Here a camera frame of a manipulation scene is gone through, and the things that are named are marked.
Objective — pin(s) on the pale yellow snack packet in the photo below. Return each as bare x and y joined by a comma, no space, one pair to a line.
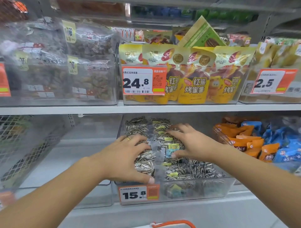
264,55
287,55

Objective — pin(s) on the person's left forearm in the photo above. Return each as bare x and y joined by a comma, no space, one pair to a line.
58,188

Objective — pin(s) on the large orange price tag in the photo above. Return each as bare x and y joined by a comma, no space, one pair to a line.
141,79

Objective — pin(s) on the person's right hand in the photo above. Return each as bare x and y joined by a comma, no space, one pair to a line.
199,145

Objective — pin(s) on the person's left hand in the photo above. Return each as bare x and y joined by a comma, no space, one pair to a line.
117,159

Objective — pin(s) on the white shelf board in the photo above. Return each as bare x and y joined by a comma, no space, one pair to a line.
164,108

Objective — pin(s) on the small orange price tag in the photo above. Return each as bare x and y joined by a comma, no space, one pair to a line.
134,194

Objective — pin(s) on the person's right thumb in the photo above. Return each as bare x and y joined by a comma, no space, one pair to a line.
180,154

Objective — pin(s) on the red and yellow back packets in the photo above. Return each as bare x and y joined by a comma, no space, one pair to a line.
155,36

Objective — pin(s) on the empty clear plastic bin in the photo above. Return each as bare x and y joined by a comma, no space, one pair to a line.
89,150

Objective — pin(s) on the faded orange tag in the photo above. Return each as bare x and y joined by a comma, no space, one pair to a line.
7,199

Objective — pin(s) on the clear bin of mixed packets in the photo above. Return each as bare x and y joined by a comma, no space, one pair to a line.
289,168

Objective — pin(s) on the clear bin of yellow pouches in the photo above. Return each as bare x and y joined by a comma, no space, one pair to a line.
241,77

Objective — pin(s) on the person's right forearm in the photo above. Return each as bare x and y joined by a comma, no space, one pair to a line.
258,178

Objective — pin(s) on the clear bin of pale packets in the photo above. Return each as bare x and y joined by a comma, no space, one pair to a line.
291,97

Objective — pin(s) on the green and cream snack pouch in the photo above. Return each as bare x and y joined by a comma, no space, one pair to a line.
199,35

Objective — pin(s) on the yellow sweet potato pouch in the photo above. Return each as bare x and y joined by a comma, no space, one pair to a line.
129,55
195,87
174,87
223,84

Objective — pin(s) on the dark red mesh bag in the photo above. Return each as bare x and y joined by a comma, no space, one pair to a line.
11,9

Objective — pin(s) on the person's left thumb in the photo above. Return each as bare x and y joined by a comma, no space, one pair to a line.
141,176

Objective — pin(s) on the clear plastic seed bin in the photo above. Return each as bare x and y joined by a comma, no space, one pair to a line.
211,190

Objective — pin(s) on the pile of seed bags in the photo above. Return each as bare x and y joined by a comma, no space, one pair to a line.
199,169

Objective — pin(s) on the pile of orange snack packets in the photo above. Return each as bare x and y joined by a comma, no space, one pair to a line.
244,141

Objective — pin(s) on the row of green packets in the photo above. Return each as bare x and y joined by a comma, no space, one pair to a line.
223,15

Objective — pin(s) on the row of blue packets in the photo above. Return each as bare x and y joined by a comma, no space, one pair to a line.
160,11

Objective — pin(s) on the tilted orange price tag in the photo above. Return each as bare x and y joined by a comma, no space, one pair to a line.
270,81

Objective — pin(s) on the clear bin of nut bags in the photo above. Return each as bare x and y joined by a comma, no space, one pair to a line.
58,102

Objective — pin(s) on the row of brown packets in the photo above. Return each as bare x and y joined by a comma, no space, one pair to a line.
91,8

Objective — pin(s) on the pile of blue snack packets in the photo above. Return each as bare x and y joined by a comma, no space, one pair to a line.
287,145

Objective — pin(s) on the clear bag of brown nuts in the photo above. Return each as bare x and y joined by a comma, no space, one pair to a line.
96,79
30,40
91,42
44,79

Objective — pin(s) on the striped sunflower seed packet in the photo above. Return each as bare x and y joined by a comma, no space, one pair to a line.
160,150

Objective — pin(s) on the white bottom shelf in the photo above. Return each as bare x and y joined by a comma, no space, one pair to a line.
188,216

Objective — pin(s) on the orange tag with green stripe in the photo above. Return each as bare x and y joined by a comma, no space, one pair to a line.
4,79

